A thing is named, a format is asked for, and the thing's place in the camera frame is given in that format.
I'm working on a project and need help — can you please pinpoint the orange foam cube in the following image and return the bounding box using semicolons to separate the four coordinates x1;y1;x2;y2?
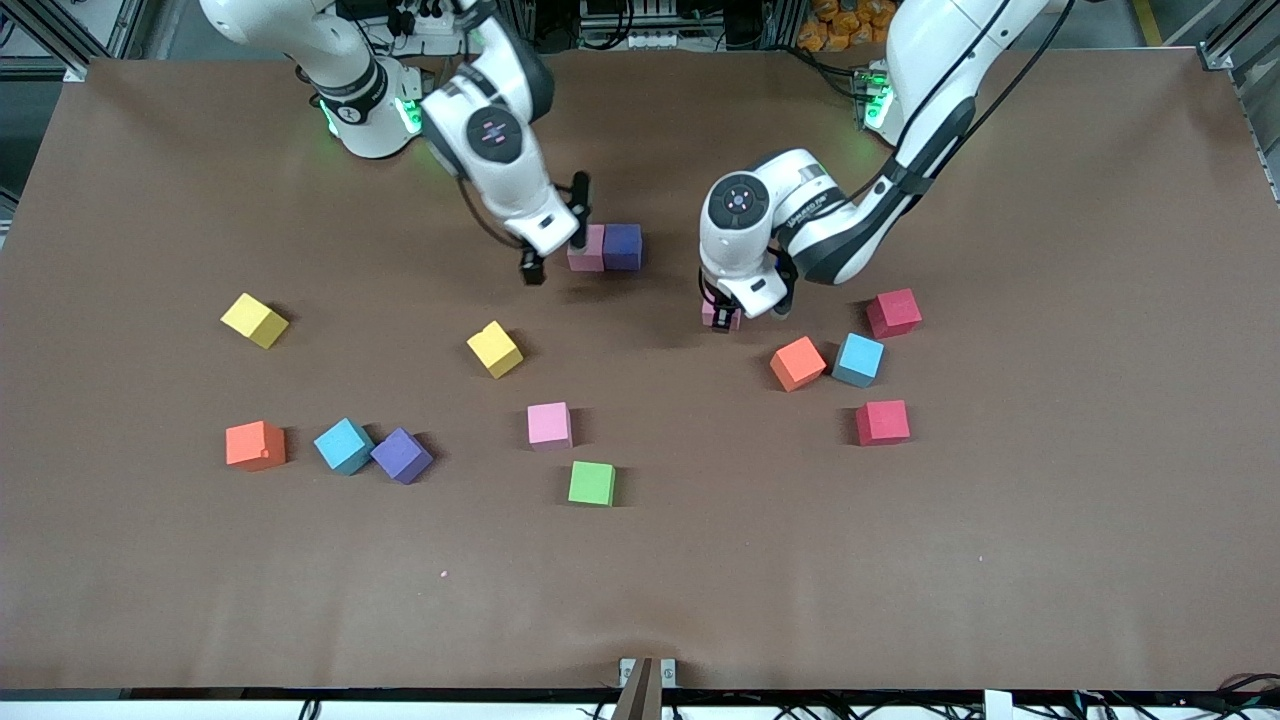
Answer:
769;335;828;393
225;420;288;472

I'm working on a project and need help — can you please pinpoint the yellow foam cube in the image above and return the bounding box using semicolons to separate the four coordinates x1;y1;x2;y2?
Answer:
466;320;524;380
220;292;290;350

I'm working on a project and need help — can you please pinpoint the dark purple foam cube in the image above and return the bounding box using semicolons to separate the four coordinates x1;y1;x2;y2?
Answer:
603;223;643;272

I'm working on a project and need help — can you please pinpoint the red foam cube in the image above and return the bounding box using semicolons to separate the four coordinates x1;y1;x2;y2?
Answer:
865;288;923;340
855;399;911;447

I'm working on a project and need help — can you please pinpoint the light blue foam cube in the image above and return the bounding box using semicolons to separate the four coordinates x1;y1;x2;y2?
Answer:
832;332;886;389
313;417;376;476

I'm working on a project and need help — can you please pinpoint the green foam cube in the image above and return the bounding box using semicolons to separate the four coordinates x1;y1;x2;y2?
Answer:
568;460;617;508

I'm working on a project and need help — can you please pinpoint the white power strip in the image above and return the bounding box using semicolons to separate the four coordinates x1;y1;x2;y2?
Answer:
385;5;461;39

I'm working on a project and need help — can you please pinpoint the brown table cover sheet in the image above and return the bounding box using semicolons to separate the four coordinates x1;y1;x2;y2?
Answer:
0;45;1280;694

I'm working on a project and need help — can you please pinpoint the pile of orange objects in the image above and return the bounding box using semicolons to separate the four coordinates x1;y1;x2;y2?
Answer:
797;0;891;53

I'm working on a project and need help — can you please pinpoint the metal bracket with pole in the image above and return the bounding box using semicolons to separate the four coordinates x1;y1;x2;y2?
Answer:
618;656;679;720

